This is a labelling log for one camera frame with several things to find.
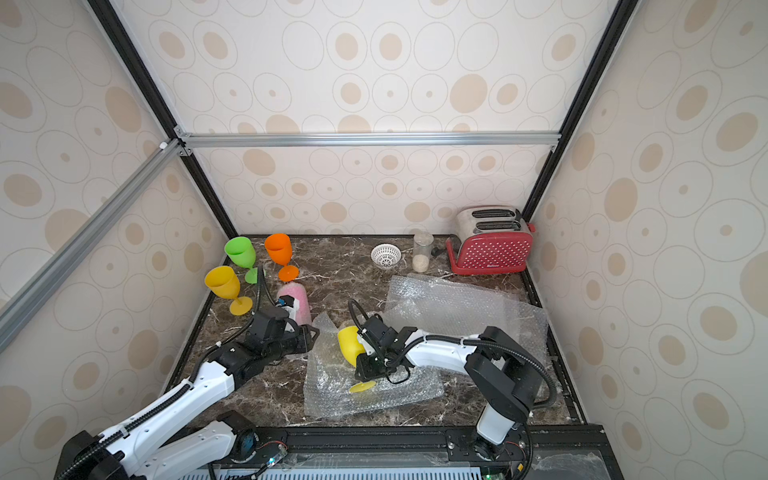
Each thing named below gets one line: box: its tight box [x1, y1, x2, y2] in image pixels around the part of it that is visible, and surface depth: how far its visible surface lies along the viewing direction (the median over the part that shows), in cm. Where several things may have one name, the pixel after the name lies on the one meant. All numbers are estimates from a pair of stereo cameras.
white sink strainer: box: [371, 243, 402, 268], surface depth 112 cm
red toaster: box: [446, 205, 536, 276], surface depth 104 cm
